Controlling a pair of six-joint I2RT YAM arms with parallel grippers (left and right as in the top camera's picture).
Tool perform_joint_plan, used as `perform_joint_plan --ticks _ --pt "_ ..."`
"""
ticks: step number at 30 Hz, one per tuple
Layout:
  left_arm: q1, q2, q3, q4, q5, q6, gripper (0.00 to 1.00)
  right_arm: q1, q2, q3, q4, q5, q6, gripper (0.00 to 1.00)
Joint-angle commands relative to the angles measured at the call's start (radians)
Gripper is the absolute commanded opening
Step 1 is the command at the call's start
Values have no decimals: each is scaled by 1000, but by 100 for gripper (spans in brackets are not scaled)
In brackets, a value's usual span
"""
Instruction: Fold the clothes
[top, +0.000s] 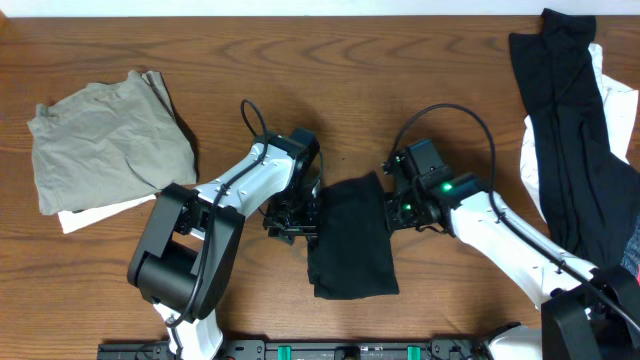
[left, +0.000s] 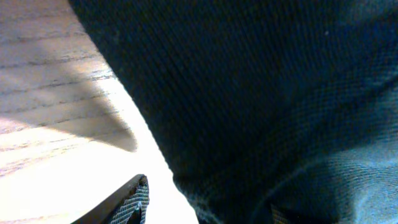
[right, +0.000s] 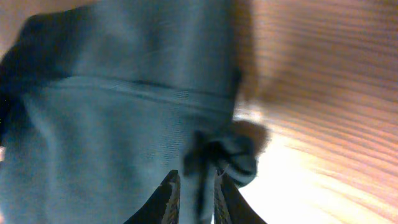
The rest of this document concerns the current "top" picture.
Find black logo t-shirt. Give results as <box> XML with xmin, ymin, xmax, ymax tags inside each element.
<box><xmin>307</xmin><ymin>173</ymin><xmax>399</xmax><ymax>300</ymax></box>

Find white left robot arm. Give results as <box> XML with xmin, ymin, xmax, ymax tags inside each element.
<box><xmin>127</xmin><ymin>129</ymin><xmax>320</xmax><ymax>359</ymax></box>

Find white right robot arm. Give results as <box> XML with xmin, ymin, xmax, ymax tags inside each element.
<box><xmin>385</xmin><ymin>173</ymin><xmax>639</xmax><ymax>359</ymax></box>

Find black garment in pile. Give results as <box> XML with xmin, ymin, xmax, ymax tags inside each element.
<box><xmin>509</xmin><ymin>9</ymin><xmax>639</xmax><ymax>269</ymax></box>

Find folded beige t-shirt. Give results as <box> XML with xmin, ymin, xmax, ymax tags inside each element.
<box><xmin>28</xmin><ymin>71</ymin><xmax>197</xmax><ymax>215</ymax></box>

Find grey red garment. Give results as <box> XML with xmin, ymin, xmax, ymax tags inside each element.
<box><xmin>621</xmin><ymin>229</ymin><xmax>640</xmax><ymax>281</ymax></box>

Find white garment in pile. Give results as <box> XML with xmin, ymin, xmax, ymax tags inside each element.
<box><xmin>520</xmin><ymin>43</ymin><xmax>639</xmax><ymax>220</ymax></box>

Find folded white garment under beige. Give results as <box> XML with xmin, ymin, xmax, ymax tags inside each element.
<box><xmin>58</xmin><ymin>195</ymin><xmax>156</xmax><ymax>234</ymax></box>

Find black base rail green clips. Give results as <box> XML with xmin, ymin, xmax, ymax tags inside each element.
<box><xmin>97</xmin><ymin>337</ymin><xmax>481</xmax><ymax>360</ymax></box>

